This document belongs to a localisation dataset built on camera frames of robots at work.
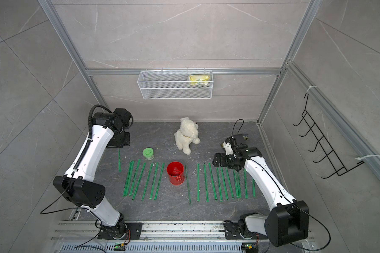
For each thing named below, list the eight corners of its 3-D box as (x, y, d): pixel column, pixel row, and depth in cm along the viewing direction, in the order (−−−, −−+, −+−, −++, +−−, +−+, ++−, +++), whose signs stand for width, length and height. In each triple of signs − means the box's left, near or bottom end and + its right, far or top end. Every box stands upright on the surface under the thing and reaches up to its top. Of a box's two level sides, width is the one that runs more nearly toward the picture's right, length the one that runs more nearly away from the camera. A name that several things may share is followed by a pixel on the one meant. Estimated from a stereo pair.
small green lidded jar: (142, 160, 100) (141, 156, 96) (145, 151, 104) (143, 147, 101) (153, 160, 100) (151, 156, 96) (155, 151, 104) (153, 147, 101)
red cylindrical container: (168, 185, 90) (165, 177, 81) (169, 171, 96) (167, 161, 87) (184, 185, 90) (183, 177, 81) (184, 171, 96) (183, 161, 87)
